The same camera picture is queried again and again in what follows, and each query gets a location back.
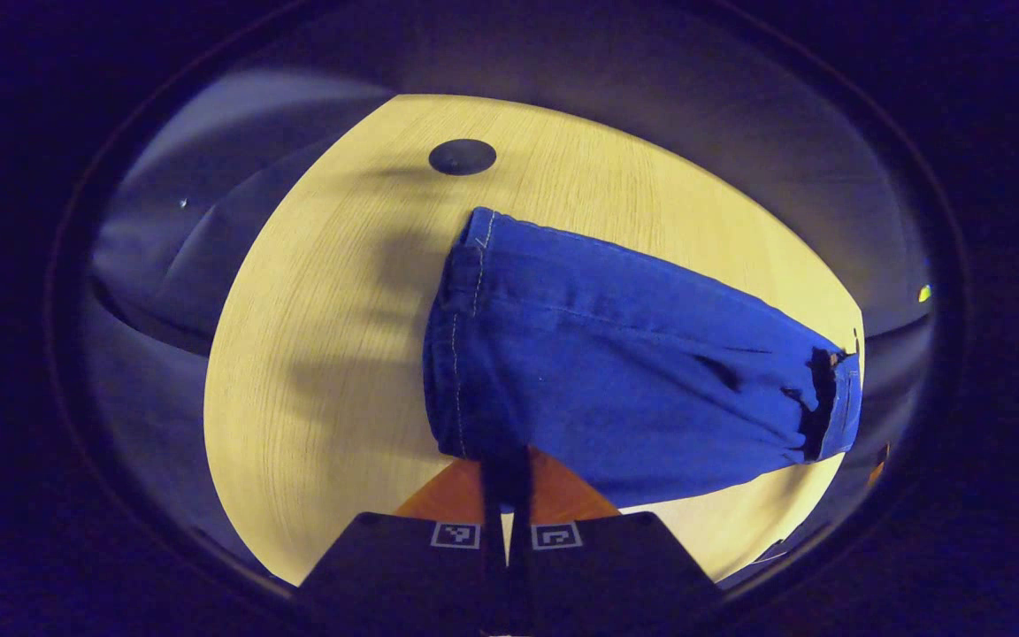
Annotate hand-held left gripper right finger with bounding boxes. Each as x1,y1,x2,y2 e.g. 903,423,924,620
508,445,724,637

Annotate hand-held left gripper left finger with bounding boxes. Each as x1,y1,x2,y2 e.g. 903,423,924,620
297,458,510,637

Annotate blue jeans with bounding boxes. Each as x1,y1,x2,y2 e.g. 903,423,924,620
423,206,864,510

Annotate black round desk grommet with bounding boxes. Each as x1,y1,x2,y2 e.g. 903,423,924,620
428,138,498,177

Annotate black backdrop cloth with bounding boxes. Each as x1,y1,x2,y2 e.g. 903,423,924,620
297,0,935,342

